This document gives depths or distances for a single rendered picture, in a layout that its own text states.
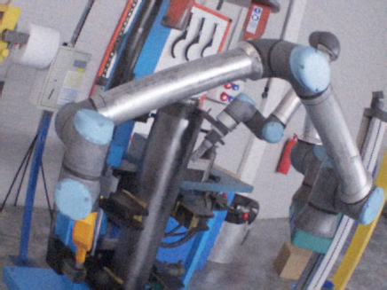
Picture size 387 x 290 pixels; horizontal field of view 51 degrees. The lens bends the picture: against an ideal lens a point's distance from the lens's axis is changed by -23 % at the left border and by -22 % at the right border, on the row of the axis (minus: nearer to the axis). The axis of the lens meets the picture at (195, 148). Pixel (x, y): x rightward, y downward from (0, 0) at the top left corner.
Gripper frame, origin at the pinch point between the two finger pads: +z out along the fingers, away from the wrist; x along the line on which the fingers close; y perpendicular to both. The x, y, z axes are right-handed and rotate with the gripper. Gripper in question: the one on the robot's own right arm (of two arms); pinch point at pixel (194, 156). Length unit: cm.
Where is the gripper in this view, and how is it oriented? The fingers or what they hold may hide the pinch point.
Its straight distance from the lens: 216.2
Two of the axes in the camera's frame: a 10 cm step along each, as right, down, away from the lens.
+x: -0.3, -0.3, 10.0
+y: 7.3, 6.8, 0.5
